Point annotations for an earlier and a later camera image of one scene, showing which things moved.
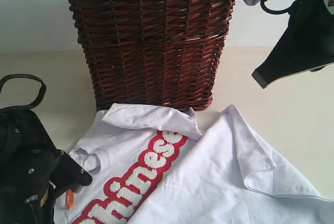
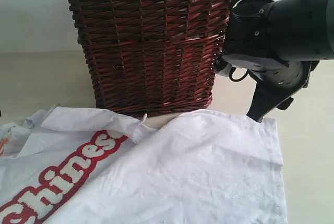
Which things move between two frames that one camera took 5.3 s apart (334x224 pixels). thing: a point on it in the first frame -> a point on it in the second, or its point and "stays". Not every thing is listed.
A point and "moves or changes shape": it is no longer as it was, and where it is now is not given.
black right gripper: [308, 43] -> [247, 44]
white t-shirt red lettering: [155, 165] moves or changes shape
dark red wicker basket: [160, 46] stays
